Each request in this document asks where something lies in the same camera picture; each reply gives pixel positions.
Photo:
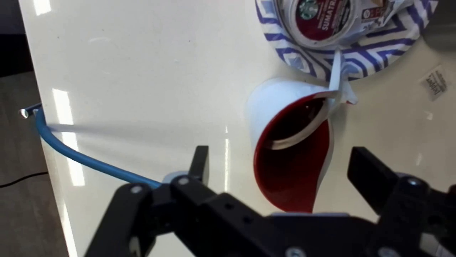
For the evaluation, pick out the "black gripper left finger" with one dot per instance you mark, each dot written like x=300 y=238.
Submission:
x=156 y=219

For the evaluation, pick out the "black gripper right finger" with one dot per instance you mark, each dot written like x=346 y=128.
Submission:
x=407 y=209

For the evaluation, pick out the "broken white mug red inside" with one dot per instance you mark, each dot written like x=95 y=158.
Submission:
x=285 y=143

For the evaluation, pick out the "small printed sticker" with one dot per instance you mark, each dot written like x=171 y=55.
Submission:
x=434 y=82

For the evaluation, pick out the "blue patterned paper plate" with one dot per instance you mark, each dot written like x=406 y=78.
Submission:
x=379 y=51

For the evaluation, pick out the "small opened creamer cup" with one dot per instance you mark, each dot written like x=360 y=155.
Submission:
x=379 y=11

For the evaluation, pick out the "Starbucks coffee pod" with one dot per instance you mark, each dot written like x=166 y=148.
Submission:
x=322 y=19

